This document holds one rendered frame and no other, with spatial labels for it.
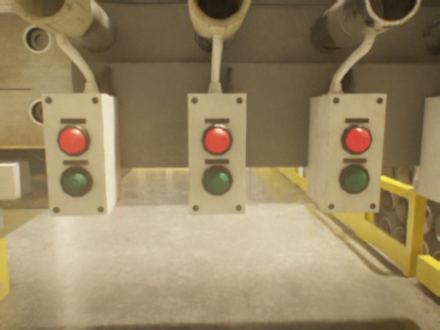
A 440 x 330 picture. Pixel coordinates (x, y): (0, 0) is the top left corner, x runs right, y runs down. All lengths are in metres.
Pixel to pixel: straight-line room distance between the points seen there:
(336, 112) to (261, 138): 0.12
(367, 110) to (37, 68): 0.47
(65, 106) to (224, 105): 0.19
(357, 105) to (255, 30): 0.20
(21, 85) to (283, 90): 0.39
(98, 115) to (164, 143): 0.12
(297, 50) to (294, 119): 0.11
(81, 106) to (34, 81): 0.17
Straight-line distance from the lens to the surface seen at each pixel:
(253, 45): 0.58
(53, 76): 0.62
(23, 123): 0.63
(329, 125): 0.47
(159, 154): 0.55
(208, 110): 0.45
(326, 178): 0.48
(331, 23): 0.51
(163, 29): 0.58
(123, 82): 0.55
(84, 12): 0.45
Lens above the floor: 0.75
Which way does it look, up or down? 9 degrees down
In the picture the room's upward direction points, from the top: straight up
